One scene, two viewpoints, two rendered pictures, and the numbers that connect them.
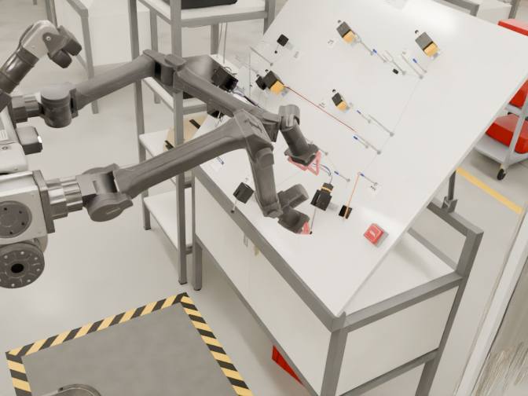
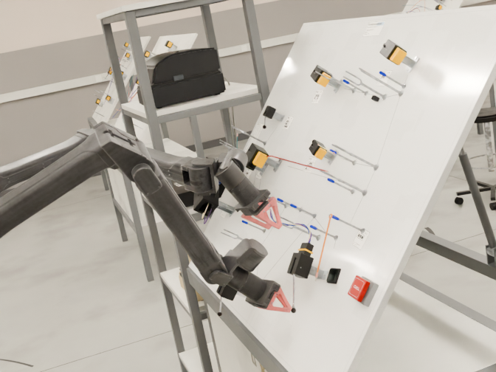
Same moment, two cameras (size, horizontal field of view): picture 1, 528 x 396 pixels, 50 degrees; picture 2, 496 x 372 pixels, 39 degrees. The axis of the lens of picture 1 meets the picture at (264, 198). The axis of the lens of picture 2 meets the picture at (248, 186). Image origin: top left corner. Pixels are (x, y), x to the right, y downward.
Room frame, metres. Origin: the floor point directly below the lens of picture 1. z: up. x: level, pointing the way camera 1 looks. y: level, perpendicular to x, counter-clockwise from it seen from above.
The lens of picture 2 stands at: (-0.07, -0.52, 1.78)
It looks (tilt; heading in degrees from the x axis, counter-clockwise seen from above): 14 degrees down; 15
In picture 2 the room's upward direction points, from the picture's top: 11 degrees counter-clockwise
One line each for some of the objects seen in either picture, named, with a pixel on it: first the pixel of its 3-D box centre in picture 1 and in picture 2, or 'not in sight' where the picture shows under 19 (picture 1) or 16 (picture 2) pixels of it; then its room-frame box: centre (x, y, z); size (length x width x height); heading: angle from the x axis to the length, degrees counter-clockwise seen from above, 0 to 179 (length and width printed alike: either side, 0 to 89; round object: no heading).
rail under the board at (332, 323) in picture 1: (249, 223); (247, 330); (1.80, 0.05, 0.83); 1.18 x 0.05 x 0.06; 32
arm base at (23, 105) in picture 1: (21, 106); not in sight; (1.44, 0.70, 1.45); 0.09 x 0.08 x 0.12; 30
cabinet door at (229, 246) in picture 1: (221, 231); (238, 359); (2.05, 0.18, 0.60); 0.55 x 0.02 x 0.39; 32
